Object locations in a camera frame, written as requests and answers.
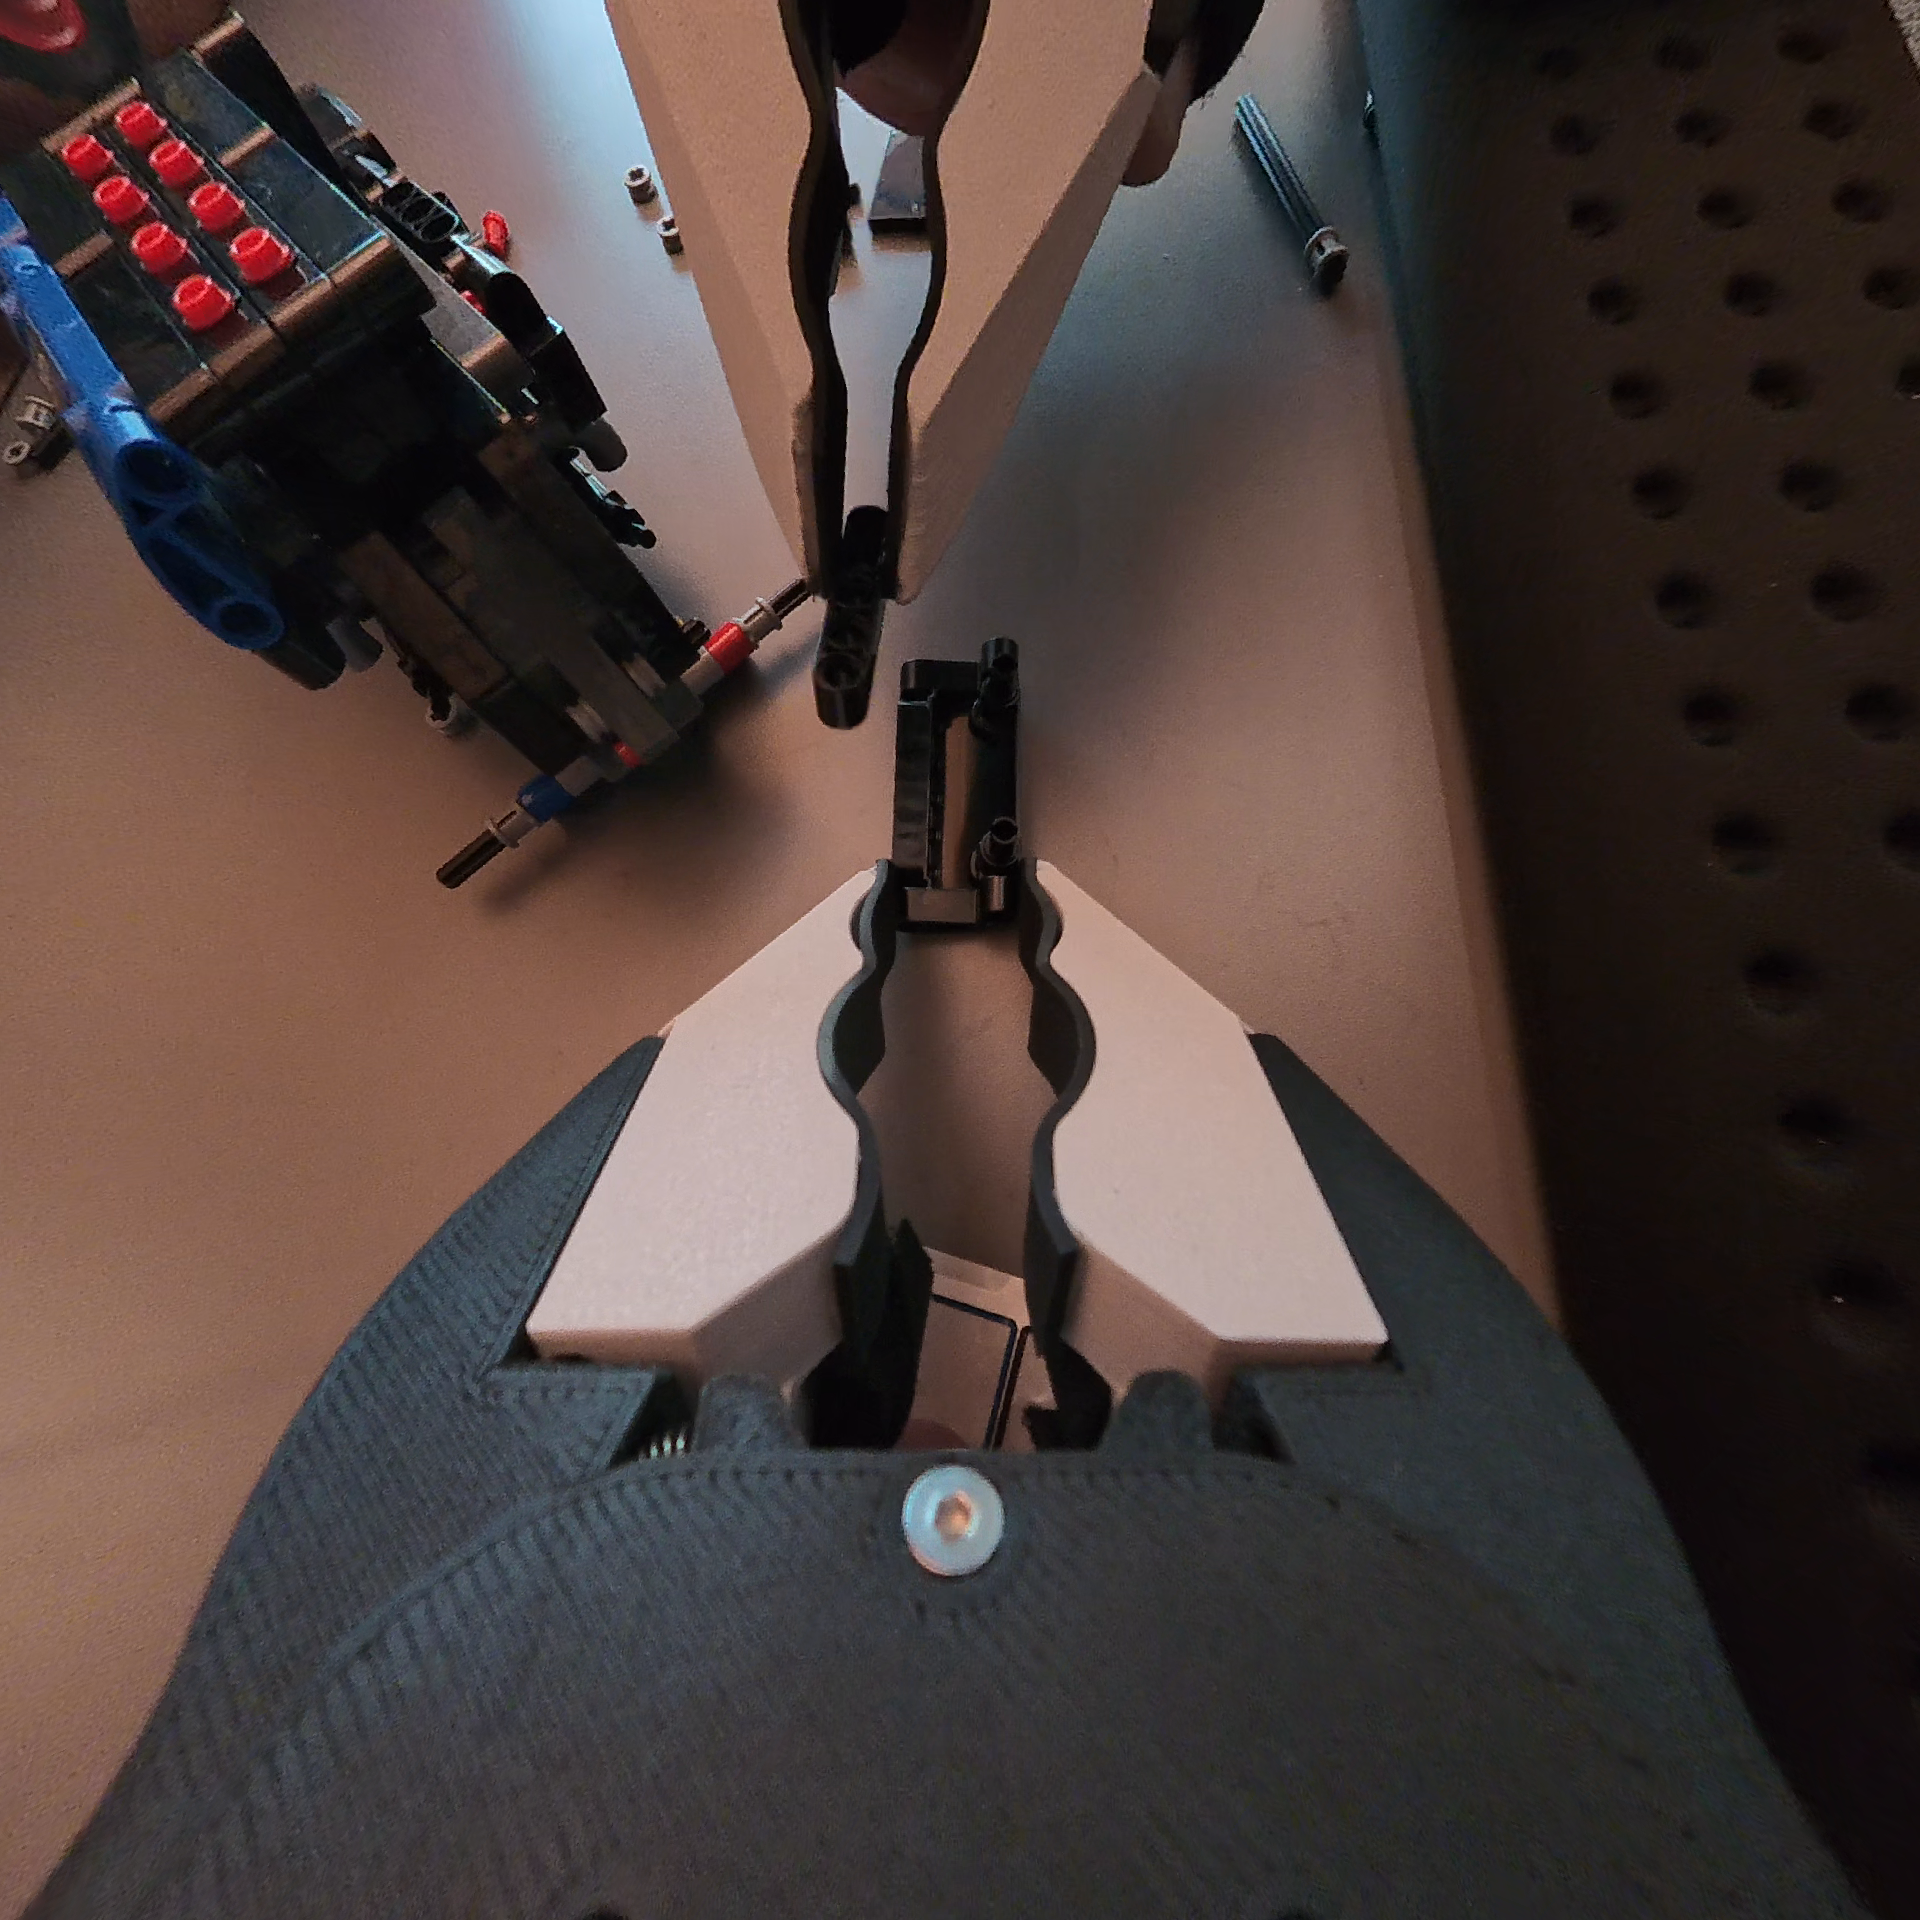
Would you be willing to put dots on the grey desk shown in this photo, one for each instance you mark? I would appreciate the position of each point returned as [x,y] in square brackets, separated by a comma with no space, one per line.
[1198,597]

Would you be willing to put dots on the dark perforated panel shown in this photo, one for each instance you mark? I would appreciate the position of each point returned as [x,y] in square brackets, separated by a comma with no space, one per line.
[1724,750]

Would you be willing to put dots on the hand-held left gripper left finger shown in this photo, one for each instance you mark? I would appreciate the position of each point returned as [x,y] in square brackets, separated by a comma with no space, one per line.
[706,1187]

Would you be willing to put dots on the flame-printed toy truck model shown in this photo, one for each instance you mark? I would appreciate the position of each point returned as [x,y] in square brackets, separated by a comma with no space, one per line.
[376,495]

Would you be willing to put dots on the black toy beam with holes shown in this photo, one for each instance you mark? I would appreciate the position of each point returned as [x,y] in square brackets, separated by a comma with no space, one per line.
[852,630]

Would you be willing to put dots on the sticker sheet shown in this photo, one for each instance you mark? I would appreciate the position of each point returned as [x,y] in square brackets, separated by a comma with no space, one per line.
[969,1348]

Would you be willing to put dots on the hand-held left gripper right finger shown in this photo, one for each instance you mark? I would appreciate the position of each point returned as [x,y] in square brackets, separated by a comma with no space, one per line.
[1216,1187]

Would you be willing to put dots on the person's right hand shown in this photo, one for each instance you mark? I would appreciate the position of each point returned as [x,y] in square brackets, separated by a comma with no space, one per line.
[1154,152]

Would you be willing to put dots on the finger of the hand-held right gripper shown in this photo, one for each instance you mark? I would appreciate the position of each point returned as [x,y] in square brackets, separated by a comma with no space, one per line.
[1037,225]
[718,152]

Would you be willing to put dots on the black flat square toy panel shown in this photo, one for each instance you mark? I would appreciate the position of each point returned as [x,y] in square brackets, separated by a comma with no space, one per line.
[896,187]

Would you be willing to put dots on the light grey toy connector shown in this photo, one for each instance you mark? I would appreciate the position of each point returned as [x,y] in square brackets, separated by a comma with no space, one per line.
[23,430]

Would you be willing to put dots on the short black axle with stop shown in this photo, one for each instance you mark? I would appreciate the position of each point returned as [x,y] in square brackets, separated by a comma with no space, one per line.
[1291,192]

